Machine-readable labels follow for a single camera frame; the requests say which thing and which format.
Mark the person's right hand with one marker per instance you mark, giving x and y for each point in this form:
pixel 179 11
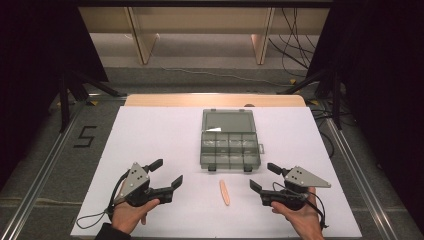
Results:
pixel 303 218

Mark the wooden table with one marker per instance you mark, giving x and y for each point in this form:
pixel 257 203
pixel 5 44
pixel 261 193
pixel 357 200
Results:
pixel 186 100

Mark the person's left hand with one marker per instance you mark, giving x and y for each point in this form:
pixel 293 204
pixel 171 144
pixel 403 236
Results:
pixel 130 215

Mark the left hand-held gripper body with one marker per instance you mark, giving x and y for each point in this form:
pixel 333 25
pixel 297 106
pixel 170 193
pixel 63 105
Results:
pixel 136 181

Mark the grey clear compartment box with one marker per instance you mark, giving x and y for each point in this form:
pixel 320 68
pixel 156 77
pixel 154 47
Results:
pixel 230 140

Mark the wooden stick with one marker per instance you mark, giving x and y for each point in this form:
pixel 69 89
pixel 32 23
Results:
pixel 224 192

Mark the yellow tape piece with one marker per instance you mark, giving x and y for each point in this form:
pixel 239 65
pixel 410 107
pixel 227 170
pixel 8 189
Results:
pixel 94 103
pixel 292 81
pixel 313 102

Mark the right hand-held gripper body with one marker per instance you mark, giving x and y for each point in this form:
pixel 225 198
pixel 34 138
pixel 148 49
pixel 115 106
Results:
pixel 301 180

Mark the black metal stand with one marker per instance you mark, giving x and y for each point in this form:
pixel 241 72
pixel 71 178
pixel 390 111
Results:
pixel 336 96
pixel 64 100

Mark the aluminium floor rail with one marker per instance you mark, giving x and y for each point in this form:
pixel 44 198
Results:
pixel 40 176
pixel 360 180

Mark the light wooden bench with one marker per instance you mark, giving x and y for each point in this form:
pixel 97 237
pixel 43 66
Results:
pixel 200 20

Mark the black curtain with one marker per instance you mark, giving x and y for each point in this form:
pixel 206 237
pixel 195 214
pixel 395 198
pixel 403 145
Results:
pixel 40 66
pixel 383 83

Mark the white board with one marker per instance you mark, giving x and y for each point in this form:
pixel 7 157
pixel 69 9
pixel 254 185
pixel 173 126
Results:
pixel 160 140

